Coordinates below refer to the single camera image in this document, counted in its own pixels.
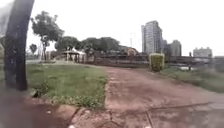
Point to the dark fence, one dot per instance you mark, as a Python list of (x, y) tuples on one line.
[(126, 60)]

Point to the row of trees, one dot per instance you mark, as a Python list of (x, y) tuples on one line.
[(96, 43)]

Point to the red brick path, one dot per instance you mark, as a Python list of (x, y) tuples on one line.
[(140, 90)]

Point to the tall grey building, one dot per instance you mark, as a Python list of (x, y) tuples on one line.
[(151, 36)]

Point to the green grass field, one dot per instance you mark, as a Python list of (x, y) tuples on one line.
[(66, 80)]

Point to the dark grey building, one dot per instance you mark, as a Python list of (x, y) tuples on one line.
[(175, 48)]

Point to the robot's own part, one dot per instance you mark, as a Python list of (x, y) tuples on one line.
[(71, 126), (146, 126)]

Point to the leafy tree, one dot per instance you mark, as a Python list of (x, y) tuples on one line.
[(46, 28)]

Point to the small tree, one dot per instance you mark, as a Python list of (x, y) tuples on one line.
[(33, 48)]

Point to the grass verge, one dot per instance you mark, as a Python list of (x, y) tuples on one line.
[(200, 78)]

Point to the pale building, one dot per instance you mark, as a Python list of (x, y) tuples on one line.
[(202, 52)]

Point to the dark tree trunk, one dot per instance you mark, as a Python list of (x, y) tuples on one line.
[(16, 50)]

